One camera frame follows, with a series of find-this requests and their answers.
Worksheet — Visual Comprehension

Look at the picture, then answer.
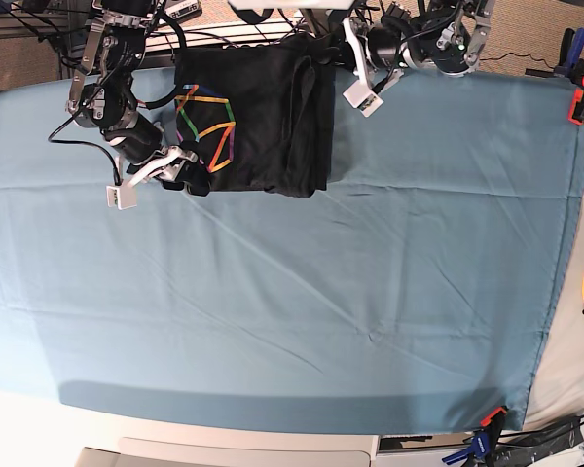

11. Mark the black cable on carpet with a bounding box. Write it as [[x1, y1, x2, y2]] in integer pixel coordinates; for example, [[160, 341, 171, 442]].
[[479, 51, 559, 70]]

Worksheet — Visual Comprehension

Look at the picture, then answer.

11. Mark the orange black clamp top right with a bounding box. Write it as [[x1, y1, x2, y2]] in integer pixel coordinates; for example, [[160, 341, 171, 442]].
[[568, 58, 584, 126]]

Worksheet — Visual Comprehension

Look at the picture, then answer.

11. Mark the blue table cloth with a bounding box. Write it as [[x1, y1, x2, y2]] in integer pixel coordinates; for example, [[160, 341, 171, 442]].
[[0, 74, 584, 435]]

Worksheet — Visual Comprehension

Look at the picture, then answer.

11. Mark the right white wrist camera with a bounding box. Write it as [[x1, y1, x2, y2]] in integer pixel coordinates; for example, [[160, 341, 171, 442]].
[[106, 185, 137, 210]]

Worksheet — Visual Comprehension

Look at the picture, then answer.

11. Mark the blue clamp top right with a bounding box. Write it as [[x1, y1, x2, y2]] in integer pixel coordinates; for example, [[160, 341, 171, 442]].
[[553, 27, 584, 78]]

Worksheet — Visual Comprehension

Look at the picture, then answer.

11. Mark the black plastic bag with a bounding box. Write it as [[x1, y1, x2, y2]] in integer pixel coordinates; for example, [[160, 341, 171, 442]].
[[492, 416, 584, 467]]

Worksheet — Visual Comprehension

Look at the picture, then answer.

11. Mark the black T-shirt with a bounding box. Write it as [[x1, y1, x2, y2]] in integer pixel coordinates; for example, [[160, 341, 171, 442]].
[[173, 34, 335, 198]]

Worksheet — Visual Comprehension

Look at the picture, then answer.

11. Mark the blue orange clamp bottom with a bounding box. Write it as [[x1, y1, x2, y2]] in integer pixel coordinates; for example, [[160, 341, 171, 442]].
[[442, 406, 508, 467]]

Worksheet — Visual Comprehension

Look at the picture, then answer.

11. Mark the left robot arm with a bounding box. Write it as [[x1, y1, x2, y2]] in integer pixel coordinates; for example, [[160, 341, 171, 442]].
[[315, 1, 494, 107]]

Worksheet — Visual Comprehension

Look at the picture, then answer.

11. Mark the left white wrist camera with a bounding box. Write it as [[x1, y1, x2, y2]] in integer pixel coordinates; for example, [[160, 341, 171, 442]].
[[343, 81, 383, 118]]

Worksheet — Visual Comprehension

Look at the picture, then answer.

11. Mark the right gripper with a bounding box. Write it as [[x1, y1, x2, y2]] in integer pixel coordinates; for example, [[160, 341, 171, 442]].
[[124, 145, 211, 197]]

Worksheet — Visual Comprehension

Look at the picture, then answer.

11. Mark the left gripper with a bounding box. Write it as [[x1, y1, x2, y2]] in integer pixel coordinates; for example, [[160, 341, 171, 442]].
[[315, 17, 404, 95]]

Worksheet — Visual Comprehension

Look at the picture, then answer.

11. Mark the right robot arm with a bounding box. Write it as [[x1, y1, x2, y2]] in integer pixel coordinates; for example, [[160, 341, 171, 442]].
[[66, 1, 210, 210]]

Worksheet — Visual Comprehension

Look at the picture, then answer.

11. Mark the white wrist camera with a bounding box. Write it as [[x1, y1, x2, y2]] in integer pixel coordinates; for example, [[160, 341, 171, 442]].
[[106, 185, 137, 210], [343, 81, 383, 118]]

